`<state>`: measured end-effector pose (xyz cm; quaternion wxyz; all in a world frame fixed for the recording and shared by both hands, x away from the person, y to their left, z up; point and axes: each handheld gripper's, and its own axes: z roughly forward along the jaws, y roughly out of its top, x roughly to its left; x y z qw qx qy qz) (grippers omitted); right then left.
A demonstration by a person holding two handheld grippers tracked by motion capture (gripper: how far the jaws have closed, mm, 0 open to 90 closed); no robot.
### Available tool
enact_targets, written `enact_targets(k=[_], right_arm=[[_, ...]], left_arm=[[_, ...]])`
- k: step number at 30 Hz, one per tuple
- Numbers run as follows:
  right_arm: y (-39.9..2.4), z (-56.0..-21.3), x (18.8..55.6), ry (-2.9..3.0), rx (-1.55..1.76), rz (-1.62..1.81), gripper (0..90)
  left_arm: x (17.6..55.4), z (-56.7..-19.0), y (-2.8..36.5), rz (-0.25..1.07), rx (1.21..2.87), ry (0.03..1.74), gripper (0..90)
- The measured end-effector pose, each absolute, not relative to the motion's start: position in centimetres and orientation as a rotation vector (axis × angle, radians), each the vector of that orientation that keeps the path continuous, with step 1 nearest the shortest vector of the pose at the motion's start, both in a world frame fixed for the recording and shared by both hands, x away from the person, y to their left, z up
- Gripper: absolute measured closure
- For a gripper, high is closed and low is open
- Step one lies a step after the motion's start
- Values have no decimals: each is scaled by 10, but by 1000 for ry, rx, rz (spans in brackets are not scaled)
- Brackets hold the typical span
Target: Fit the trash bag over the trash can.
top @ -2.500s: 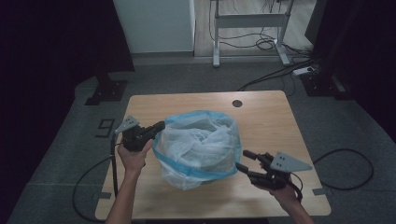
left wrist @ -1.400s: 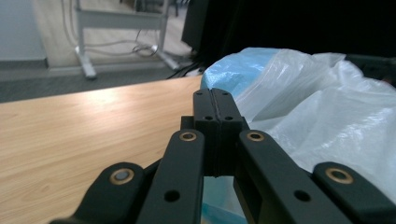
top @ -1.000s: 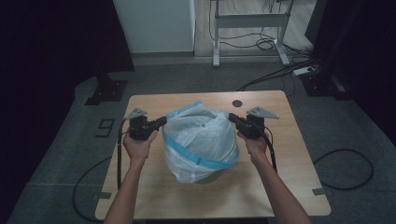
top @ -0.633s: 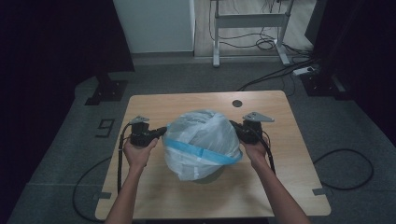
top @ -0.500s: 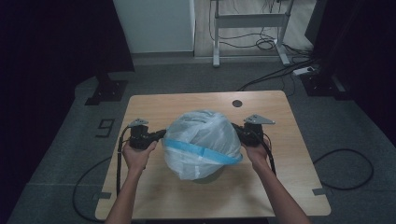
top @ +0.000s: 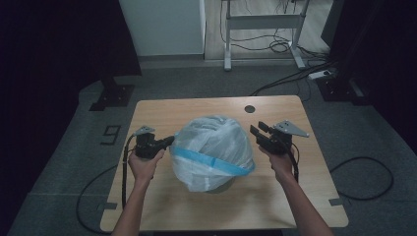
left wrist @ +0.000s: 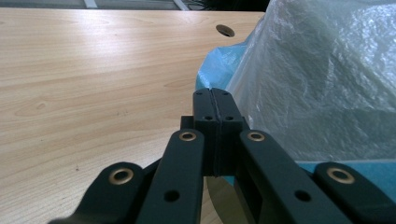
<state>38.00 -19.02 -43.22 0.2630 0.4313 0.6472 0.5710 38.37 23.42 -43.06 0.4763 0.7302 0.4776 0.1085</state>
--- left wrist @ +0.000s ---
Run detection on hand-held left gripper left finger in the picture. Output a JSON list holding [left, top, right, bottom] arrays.
[[180, 88, 219, 177]]

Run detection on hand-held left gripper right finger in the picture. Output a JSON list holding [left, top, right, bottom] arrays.
[[211, 88, 250, 177]]

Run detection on white bag with blue band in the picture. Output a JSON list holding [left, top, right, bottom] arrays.
[[194, 0, 396, 203]]

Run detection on green plastic bin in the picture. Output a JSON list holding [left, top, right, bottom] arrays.
[[205, 176, 243, 224]]

